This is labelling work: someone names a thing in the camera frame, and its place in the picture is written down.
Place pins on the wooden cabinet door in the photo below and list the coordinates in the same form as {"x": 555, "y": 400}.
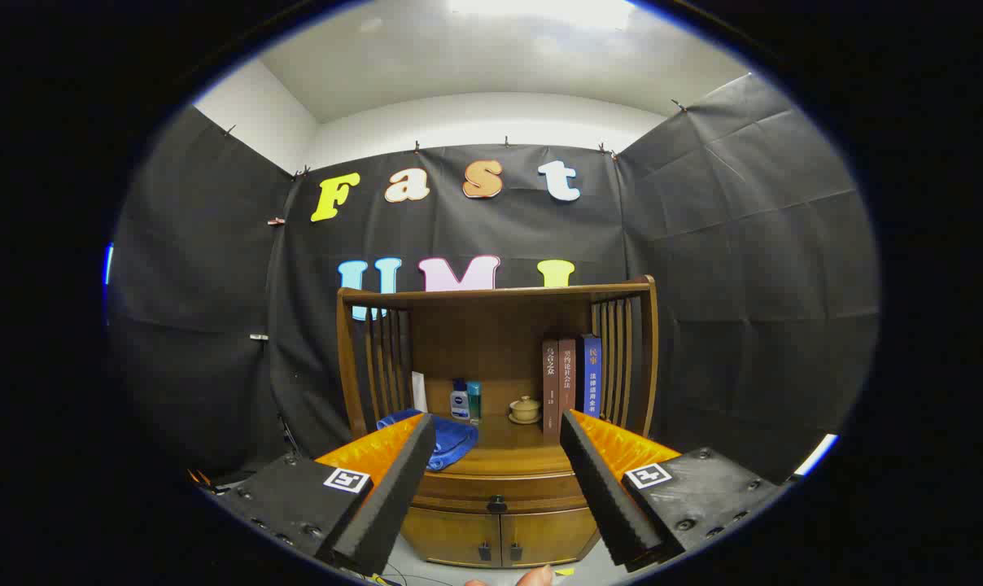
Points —
{"x": 548, "y": 533}
{"x": 451, "y": 537}

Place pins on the white and blue lotion bottle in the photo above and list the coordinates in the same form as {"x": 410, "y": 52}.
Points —
{"x": 459, "y": 403}

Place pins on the black backdrop cloth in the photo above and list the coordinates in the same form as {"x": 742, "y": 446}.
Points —
{"x": 703, "y": 244}

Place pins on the teal bottle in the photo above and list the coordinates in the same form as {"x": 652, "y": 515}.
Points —
{"x": 474, "y": 400}

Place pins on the brown wooden cabinet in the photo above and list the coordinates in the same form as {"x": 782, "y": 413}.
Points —
{"x": 475, "y": 334}

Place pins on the wooden drawer with black knob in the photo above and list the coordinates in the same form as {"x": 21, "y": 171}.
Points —
{"x": 459, "y": 492}

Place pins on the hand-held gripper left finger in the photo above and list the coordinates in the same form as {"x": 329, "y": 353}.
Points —
{"x": 394, "y": 488}

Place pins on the wooden countertop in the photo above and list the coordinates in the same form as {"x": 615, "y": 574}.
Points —
{"x": 516, "y": 448}

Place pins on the blue book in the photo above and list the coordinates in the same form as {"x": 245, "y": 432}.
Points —
{"x": 591, "y": 374}

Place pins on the reddish brown book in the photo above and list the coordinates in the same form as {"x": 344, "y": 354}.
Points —
{"x": 568, "y": 378}

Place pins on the beige saucer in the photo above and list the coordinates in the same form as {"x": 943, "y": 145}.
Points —
{"x": 525, "y": 421}

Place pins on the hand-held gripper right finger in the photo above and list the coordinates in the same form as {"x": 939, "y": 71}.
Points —
{"x": 597, "y": 488}

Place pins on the beige lidded teacup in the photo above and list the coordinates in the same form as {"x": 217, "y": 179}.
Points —
{"x": 526, "y": 405}

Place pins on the folded blue towel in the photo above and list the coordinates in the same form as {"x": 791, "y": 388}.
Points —
{"x": 459, "y": 443}

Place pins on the dark brown book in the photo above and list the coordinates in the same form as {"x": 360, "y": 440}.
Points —
{"x": 550, "y": 391}

